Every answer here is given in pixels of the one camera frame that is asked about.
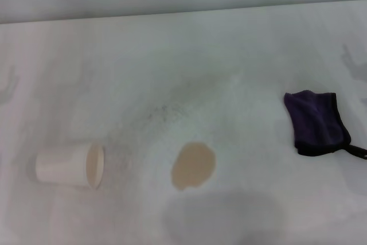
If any white paper cup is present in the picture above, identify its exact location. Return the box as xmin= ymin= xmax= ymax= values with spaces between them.
xmin=35 ymin=141 xmax=106 ymax=190

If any purple rag with black trim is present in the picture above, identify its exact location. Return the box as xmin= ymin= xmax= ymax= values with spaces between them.
xmin=283 ymin=90 xmax=367 ymax=160

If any brown water stain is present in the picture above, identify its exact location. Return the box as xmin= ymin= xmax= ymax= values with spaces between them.
xmin=170 ymin=141 xmax=217 ymax=192

